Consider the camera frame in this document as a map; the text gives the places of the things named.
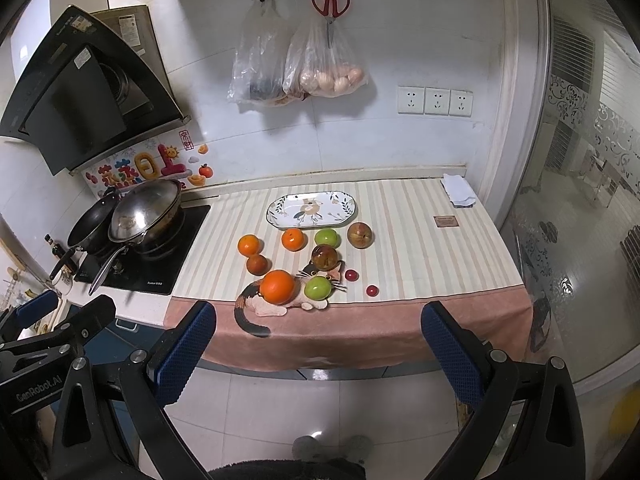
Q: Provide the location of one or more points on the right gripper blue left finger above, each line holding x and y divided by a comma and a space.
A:
88, 441

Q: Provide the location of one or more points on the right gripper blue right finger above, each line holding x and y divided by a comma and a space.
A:
547, 442

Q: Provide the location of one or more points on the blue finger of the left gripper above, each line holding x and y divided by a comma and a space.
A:
14, 320
81, 327

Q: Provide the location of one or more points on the small orange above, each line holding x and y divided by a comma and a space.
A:
293, 239
249, 245

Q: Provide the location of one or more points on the brown passion fruit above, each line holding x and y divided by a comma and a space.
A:
257, 265

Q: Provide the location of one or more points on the large orange front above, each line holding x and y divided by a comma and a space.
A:
277, 287

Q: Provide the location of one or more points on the green apple front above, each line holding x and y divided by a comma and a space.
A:
318, 288

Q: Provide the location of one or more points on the green apple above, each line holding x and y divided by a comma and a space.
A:
318, 288
327, 237

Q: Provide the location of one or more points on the red cherry tomato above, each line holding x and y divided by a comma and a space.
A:
351, 275
372, 290

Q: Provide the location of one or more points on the dark red shiny apple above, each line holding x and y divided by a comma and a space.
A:
324, 257

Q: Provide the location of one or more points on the green apple back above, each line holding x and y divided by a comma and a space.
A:
327, 237

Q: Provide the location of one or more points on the red-yellow apple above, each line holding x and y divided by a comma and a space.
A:
360, 235

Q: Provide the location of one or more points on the blue cabinet drawer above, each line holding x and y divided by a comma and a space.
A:
117, 343

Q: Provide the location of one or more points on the black induction cooktop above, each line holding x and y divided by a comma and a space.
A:
155, 268

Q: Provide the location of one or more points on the black frying pan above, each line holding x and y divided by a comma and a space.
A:
90, 232

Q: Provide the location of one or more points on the steel wok with lid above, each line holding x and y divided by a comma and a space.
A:
140, 217

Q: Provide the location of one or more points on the frosted glass sliding door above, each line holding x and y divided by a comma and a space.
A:
573, 227

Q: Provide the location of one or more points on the black range hood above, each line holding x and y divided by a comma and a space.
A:
84, 93

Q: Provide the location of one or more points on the striped cat-print table mat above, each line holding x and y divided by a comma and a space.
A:
468, 269

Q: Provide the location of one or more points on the floral oval ceramic plate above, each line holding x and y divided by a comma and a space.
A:
324, 209

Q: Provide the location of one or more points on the brown mat label patch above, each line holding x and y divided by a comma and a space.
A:
445, 222

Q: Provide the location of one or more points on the folded white cloth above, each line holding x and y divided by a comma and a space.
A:
460, 193

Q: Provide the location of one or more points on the clear plastic bag left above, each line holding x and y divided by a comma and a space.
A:
259, 61

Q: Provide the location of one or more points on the plastic bag of eggs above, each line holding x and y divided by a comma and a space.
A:
320, 62

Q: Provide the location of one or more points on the colourful wall stickers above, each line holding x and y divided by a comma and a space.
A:
178, 154

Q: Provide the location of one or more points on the white triple wall socket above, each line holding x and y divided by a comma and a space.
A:
434, 101

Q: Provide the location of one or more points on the red handled scissors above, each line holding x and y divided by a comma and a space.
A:
331, 10

